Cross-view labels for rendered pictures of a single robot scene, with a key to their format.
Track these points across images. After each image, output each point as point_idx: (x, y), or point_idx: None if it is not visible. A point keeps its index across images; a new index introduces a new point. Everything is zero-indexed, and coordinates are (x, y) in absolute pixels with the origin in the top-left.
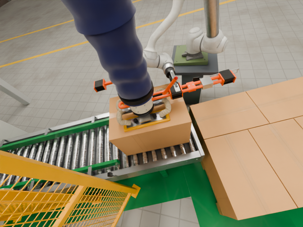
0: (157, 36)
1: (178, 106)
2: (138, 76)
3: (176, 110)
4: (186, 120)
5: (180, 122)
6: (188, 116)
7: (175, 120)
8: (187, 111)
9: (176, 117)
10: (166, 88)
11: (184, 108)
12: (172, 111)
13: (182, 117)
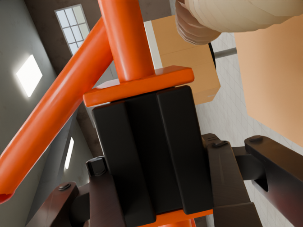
0: None
1: (300, 95)
2: None
3: (278, 65)
4: (246, 93)
5: (240, 62)
6: (257, 115)
7: (243, 39)
8: (277, 132)
9: (253, 47)
10: (60, 73)
11: (286, 124)
12: (274, 32)
13: (254, 83)
